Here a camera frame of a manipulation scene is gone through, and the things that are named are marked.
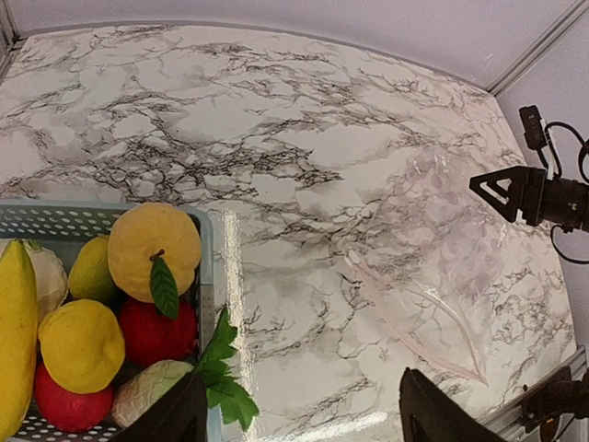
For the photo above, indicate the right aluminium frame post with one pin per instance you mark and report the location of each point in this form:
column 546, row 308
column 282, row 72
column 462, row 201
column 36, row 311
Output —
column 546, row 41

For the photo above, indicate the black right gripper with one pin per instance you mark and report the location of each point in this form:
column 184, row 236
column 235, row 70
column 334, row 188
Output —
column 559, row 201

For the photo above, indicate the clear zip top bag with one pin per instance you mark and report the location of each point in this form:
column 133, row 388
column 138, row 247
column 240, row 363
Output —
column 430, row 254

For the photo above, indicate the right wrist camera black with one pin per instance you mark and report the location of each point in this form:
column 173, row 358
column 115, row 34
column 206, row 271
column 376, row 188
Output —
column 533, row 127

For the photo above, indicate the light blue plastic basket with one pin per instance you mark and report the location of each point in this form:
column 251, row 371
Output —
column 64, row 227

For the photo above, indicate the red fake apple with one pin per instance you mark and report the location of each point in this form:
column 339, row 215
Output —
column 68, row 411
column 151, row 337

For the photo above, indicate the left aluminium frame post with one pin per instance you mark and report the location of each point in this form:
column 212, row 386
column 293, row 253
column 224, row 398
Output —
column 9, row 39

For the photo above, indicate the small green yellow fake fruit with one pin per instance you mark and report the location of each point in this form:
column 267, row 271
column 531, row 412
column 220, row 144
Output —
column 89, row 277

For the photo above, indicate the yellow fake bell pepper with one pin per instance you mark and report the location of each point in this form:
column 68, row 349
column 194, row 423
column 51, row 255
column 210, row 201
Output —
column 82, row 346

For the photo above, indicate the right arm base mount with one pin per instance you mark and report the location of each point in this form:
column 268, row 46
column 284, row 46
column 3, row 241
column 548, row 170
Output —
column 558, row 395

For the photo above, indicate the aluminium frame post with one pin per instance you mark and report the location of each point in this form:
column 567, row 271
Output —
column 546, row 41
column 9, row 39

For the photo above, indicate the yellow fake banana bunch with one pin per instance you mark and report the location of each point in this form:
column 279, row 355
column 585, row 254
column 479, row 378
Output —
column 19, row 327

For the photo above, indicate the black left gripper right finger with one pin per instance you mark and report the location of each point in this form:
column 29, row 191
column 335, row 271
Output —
column 427, row 414

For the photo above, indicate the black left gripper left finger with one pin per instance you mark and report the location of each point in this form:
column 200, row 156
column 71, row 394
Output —
column 179, row 416

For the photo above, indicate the white green fake cabbage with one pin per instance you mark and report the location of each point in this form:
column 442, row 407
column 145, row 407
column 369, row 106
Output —
column 51, row 278

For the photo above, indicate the white fake radish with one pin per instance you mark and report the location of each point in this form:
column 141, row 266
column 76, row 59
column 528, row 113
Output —
column 137, row 395

